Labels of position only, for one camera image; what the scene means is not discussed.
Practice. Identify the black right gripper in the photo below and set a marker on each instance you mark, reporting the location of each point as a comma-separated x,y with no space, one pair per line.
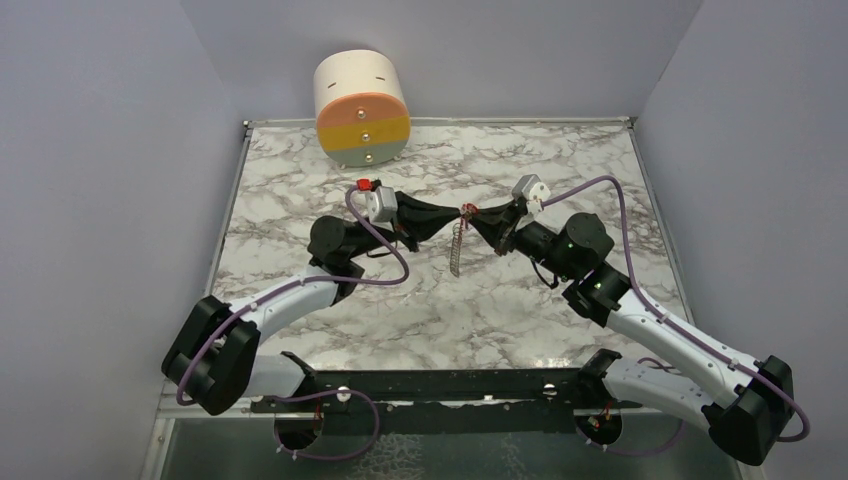
503,234

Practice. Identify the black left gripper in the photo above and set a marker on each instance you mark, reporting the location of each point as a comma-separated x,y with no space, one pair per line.
429,220

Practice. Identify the red plastic key tag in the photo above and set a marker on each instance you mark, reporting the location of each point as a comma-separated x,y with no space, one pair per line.
468,211

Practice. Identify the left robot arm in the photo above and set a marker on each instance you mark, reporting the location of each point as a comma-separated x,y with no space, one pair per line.
214,359

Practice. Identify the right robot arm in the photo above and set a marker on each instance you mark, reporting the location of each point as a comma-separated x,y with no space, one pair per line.
741,402

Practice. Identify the striped cylindrical drawer cabinet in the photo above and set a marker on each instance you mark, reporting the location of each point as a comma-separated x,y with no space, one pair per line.
362,118

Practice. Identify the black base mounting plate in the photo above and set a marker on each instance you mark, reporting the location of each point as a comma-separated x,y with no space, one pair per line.
489,417

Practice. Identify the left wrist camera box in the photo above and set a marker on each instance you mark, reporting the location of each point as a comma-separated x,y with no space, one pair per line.
381,202

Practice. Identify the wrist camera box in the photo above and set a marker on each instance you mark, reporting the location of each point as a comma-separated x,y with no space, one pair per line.
533,192
381,202

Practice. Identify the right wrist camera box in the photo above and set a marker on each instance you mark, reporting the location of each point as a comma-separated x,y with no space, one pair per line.
533,192

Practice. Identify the aluminium frame rail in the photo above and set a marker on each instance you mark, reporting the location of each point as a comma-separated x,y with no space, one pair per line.
288,388

